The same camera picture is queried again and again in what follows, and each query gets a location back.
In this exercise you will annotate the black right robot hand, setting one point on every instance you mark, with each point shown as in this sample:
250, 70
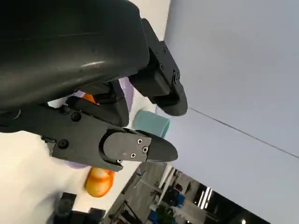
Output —
65, 205

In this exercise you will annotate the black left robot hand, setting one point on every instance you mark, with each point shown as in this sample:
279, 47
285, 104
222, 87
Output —
58, 46

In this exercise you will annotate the orange white toy bread roll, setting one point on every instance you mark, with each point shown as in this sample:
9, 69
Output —
88, 97
99, 183

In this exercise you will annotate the lilac plate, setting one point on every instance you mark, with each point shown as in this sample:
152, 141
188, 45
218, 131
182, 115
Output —
127, 93

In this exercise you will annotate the green potted plant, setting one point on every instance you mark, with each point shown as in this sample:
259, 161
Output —
165, 214

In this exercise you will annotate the blue storage box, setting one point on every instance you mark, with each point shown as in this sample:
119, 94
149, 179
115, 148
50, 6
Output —
181, 200

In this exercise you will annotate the pale green mug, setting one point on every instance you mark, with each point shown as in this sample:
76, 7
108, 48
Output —
149, 122

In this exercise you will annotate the grey desk partition panel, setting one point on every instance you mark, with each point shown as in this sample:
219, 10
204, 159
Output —
233, 163
233, 58

